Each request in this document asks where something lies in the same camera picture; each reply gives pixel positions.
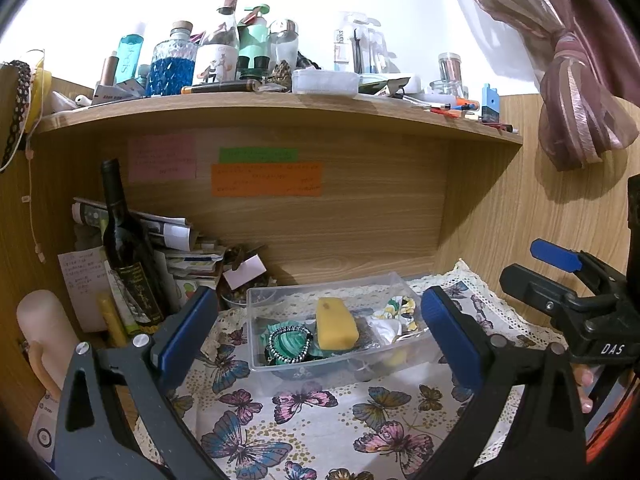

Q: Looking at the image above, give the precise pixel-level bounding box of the yellow sponge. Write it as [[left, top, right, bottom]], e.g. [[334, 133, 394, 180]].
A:
[[316, 297, 359, 351]]

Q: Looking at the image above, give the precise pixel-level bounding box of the black white spiral hair tie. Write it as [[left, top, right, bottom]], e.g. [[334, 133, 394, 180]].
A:
[[267, 324, 316, 365]]

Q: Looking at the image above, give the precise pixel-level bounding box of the person's hand on gripper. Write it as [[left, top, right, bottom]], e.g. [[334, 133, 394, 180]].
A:
[[573, 364, 594, 414]]

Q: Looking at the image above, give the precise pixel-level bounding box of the yellow round object in box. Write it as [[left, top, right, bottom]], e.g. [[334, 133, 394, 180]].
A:
[[385, 349, 408, 368]]

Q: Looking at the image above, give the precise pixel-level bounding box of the stack of papers and magazines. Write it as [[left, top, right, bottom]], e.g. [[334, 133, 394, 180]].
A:
[[69, 196, 266, 311]]

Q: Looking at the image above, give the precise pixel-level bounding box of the small white cardboard box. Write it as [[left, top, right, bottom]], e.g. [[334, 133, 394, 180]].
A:
[[222, 255, 267, 290]]

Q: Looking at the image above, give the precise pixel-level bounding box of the butterfly print lace tablecloth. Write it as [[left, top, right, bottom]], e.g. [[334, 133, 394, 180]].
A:
[[134, 258, 566, 480]]

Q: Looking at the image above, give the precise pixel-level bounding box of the dark wine bottle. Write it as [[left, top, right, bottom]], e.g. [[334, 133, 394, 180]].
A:
[[101, 159, 172, 333]]

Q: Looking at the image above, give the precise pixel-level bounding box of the clear plastic storage box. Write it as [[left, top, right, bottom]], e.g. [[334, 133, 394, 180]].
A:
[[246, 272, 439, 396]]

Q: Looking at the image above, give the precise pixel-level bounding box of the white handwritten note sheet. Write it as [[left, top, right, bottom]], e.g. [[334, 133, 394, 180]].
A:
[[58, 247, 110, 333]]

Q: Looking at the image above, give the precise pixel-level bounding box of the cream pillar candle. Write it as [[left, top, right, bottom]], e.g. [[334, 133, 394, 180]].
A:
[[16, 289, 79, 401]]

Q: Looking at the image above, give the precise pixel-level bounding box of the pink paper note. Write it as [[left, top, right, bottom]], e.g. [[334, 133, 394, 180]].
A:
[[128, 133, 196, 183]]

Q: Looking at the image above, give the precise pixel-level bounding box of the orange paper note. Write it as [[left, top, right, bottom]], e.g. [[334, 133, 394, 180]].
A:
[[210, 162, 323, 197]]

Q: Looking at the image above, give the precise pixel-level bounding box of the green paper note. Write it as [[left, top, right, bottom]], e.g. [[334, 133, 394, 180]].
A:
[[218, 146, 298, 164]]

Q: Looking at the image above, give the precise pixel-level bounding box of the pink striped curtain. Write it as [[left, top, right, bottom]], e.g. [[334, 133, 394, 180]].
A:
[[474, 0, 639, 171]]

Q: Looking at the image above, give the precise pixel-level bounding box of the wooden shelf board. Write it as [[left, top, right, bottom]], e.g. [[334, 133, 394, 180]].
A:
[[36, 92, 523, 146]]

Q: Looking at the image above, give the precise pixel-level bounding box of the blue liquid glass bottle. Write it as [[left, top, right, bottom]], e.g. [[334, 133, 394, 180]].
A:
[[145, 21, 198, 96]]

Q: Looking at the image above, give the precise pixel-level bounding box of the white illustrated bottle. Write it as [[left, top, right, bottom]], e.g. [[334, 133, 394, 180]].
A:
[[193, 0, 240, 84]]

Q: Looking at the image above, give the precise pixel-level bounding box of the white tissue pack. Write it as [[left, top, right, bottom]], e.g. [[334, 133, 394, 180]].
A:
[[292, 68, 359, 96]]

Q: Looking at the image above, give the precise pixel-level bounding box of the mint green bottle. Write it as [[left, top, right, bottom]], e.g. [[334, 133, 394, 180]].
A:
[[236, 4, 270, 79]]

